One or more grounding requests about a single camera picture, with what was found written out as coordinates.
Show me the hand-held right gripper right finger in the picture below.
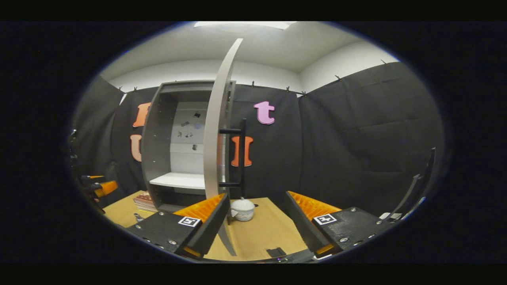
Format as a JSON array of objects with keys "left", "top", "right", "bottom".
[{"left": 284, "top": 191, "right": 393, "bottom": 258}]

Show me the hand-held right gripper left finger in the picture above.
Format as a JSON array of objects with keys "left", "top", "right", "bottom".
[{"left": 126, "top": 193, "right": 231, "bottom": 260}]

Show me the grey cabinet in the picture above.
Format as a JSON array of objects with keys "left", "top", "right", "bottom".
[{"left": 141, "top": 80, "right": 237, "bottom": 213}]

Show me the black door handle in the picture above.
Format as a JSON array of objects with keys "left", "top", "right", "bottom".
[{"left": 219, "top": 118, "right": 247, "bottom": 198}]

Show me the white cabinet door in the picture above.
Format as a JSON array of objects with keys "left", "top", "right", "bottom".
[{"left": 203, "top": 38, "right": 244, "bottom": 257}]

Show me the white lidded ceramic jar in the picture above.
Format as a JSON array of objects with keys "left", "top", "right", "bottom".
[{"left": 231, "top": 198, "right": 255, "bottom": 221}]

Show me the stack of books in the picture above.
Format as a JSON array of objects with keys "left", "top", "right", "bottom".
[{"left": 133, "top": 192, "right": 159, "bottom": 212}]

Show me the black backdrop cloth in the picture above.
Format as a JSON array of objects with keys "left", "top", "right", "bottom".
[{"left": 71, "top": 61, "right": 446, "bottom": 218}]

